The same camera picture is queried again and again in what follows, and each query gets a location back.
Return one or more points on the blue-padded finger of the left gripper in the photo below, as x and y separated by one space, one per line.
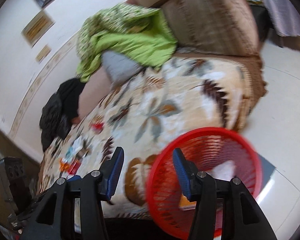
74 178

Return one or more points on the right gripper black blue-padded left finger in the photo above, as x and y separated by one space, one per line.
71 209

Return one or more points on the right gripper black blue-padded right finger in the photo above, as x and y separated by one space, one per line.
242 216

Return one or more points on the red white snack packet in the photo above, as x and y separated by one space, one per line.
69 168

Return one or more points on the white plastic bag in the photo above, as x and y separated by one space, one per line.
77 145

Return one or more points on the red snack wrapper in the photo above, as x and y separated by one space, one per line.
97 126

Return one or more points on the red mesh plastic basket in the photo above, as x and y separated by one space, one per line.
207 148

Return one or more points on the teal snack packet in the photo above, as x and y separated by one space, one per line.
69 153

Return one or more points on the orange cardboard box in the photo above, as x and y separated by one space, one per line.
186 205

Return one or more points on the wooden glass cabinet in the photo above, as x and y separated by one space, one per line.
9 149

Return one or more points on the grey floor mat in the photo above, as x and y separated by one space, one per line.
267 171

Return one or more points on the black puffer jacket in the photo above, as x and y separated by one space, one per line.
53 122

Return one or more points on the black sweater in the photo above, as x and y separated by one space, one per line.
69 93

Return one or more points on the leaf-patterned plush blanket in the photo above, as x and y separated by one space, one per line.
143 116

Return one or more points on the grey quilted pillow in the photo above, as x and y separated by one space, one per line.
118 67

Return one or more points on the green quilted blanket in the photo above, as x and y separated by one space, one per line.
141 34

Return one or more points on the brown sofa bed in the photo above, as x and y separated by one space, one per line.
251 66

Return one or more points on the lilac tablecloth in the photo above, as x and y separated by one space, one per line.
284 17

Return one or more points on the striped beige sofa cushion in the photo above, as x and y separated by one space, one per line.
222 27

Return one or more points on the small beige wall plate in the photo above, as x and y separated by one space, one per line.
43 53

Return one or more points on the gold wall plaque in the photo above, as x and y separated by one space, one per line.
37 27

